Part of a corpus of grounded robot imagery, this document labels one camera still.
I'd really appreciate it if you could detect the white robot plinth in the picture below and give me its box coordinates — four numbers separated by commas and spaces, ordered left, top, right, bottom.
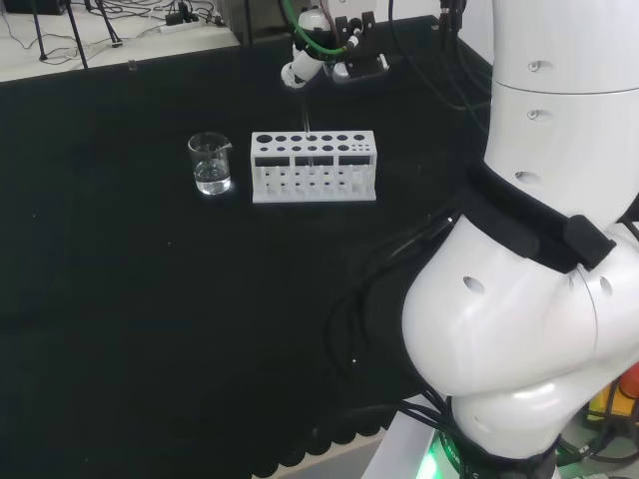
365, 410, 451, 479

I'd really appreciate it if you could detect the clear glass beaker with water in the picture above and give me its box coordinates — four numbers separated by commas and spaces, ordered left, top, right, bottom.
187, 131, 235, 197

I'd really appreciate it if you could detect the black tripod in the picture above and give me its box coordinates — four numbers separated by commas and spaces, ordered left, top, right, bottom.
30, 0, 122, 70

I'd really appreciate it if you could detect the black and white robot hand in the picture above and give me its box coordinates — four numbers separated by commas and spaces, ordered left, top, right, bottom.
279, 7, 391, 91

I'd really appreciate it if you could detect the clear glass rod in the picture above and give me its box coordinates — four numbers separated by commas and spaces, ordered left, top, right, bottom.
300, 89, 317, 174

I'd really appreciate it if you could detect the green cable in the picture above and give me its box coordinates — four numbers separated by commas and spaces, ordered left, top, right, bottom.
281, 0, 351, 57

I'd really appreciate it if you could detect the black power adapter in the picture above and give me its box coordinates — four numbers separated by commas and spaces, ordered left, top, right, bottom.
164, 1, 201, 27

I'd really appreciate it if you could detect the yellow stop button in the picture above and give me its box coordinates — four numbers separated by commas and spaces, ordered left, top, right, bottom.
582, 364, 639, 426

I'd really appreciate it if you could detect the white test tube rack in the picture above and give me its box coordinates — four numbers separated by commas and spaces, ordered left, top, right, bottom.
251, 130, 377, 206

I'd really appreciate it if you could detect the black base cable bundle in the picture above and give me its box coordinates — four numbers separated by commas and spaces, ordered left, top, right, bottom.
322, 213, 468, 440

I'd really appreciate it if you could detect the white power strip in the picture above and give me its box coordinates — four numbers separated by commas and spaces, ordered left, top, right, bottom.
158, 18, 202, 34

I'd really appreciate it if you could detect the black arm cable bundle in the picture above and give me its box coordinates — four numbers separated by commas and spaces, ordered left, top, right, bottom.
387, 0, 496, 137

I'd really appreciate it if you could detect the floor cable tangle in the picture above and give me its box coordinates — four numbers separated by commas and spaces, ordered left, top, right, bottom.
0, 0, 237, 57

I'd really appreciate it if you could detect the black bench cloth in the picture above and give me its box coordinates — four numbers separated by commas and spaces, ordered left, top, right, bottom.
0, 13, 496, 479

